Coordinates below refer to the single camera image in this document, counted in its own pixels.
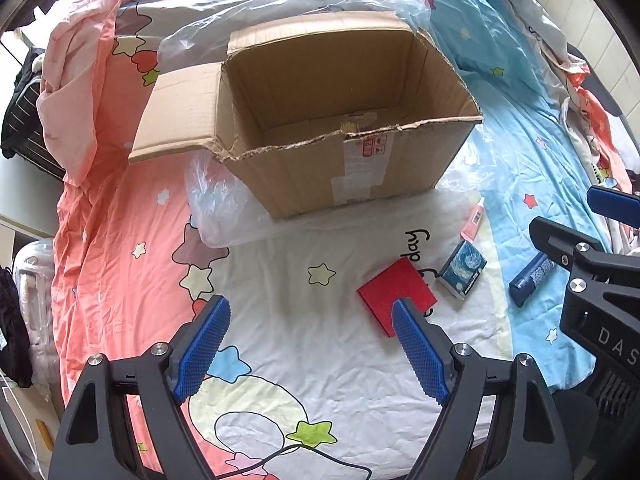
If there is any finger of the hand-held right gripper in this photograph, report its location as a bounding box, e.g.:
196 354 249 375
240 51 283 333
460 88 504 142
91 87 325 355
529 216 640 306
587 185 640 227

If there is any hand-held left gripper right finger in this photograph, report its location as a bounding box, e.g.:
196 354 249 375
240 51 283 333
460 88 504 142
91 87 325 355
391 297 573 480

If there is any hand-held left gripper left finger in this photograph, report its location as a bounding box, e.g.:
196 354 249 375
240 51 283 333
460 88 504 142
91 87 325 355
50 294 233 480

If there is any dark blue bottle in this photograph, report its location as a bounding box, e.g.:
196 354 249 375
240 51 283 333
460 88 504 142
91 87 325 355
509 255 556 308

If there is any red square box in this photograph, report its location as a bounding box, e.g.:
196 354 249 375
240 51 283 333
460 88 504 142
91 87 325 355
356 258 438 339

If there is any pink tube with white cap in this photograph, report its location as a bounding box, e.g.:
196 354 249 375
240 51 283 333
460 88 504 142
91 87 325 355
461 197 487 242

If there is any blue swirl print tissue pack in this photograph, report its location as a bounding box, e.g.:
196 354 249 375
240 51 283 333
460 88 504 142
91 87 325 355
435 242 488 301

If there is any brown cardboard box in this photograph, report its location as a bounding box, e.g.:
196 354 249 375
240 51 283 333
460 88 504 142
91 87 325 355
128 12 485 220

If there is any white orange crumpled cloth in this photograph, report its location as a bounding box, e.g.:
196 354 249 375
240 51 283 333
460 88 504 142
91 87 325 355
475 0 640 256

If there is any star print bed sheet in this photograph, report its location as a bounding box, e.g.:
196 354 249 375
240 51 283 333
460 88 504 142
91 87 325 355
50 0 636 480

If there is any clear plastic bag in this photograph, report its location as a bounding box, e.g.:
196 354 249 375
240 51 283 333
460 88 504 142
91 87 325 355
157 0 501 250

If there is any white suitcase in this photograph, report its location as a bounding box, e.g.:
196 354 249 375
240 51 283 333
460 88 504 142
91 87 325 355
12 240 63 361

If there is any black cloth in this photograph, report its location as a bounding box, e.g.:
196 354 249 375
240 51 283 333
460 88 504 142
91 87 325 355
0 265 33 388

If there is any white cabinet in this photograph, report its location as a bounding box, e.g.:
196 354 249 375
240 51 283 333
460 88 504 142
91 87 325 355
0 155 66 241

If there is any pale pink quilt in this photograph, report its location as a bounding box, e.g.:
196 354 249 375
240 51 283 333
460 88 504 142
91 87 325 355
36 0 166 186

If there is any black striped bag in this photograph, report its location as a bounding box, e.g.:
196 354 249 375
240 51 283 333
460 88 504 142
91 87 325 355
0 47 66 181

